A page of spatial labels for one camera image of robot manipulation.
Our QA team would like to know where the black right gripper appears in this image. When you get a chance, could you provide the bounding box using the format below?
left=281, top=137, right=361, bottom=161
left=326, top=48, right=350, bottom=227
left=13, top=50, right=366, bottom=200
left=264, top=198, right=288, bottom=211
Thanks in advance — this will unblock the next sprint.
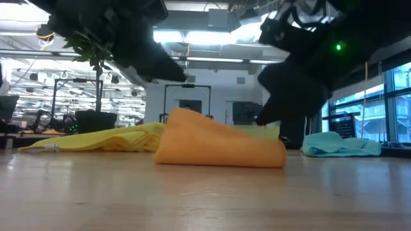
left=256, top=16, right=370, bottom=127

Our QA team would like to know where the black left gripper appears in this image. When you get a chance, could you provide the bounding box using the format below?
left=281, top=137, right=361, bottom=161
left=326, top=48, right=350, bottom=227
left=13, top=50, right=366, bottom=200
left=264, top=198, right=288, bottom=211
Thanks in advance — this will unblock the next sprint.
left=48, top=0, right=189, bottom=83

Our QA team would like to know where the yellow microfiber towel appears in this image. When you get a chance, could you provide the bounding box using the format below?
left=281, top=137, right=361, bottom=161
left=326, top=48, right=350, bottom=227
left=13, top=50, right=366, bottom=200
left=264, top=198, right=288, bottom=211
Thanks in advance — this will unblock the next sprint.
left=17, top=122, right=166, bottom=153

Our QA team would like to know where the orange microfiber towel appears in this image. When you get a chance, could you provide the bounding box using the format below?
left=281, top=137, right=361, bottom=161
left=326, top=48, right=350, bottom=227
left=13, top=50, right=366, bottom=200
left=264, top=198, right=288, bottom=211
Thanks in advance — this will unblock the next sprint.
left=153, top=107, right=288, bottom=169

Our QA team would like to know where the blue microfiber towel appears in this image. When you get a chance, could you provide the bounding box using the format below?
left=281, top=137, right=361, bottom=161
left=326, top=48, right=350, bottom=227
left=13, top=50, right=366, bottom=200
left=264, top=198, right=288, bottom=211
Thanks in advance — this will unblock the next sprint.
left=300, top=131, right=383, bottom=158

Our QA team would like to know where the yellow translucent plastic bin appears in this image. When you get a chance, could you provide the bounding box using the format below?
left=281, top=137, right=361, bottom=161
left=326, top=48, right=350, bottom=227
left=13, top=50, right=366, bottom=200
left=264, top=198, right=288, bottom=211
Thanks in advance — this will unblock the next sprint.
left=224, top=124, right=281, bottom=142

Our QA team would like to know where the black perforated panel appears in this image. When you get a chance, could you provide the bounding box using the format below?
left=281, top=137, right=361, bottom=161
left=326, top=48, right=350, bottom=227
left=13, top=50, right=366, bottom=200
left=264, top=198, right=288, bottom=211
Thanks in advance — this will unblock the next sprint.
left=322, top=112, right=362, bottom=139

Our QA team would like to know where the artificial green leafy plant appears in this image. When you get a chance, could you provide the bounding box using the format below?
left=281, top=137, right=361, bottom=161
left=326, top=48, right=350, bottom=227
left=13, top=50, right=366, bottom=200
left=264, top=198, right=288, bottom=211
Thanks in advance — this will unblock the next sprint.
left=62, top=30, right=120, bottom=113

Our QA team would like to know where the black background monitor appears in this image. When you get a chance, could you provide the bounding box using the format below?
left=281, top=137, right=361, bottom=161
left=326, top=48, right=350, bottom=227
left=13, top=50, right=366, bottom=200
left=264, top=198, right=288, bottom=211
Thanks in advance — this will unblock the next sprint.
left=0, top=94, right=21, bottom=122

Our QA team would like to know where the black background workstation frame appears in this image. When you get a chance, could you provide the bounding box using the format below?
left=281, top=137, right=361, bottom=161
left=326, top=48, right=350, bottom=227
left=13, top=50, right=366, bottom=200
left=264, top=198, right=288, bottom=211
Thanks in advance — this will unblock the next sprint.
left=162, top=83, right=213, bottom=124

